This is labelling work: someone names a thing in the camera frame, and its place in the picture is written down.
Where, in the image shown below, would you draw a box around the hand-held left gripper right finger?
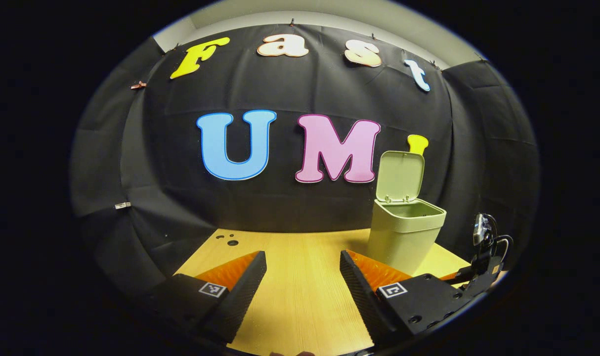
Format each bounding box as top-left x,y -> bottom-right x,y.
340,250 -> 478,347

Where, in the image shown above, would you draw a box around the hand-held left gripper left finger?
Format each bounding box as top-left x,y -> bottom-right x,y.
149,251 -> 267,344

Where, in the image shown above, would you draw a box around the green desktop garbage bin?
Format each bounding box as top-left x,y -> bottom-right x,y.
367,150 -> 447,276

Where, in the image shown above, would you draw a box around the wooden desktop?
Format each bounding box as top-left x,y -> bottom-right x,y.
174,227 -> 508,356

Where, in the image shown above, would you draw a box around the black backdrop cloth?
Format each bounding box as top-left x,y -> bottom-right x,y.
70,22 -> 540,297

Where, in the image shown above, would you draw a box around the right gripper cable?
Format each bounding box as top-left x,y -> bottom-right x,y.
488,215 -> 514,270

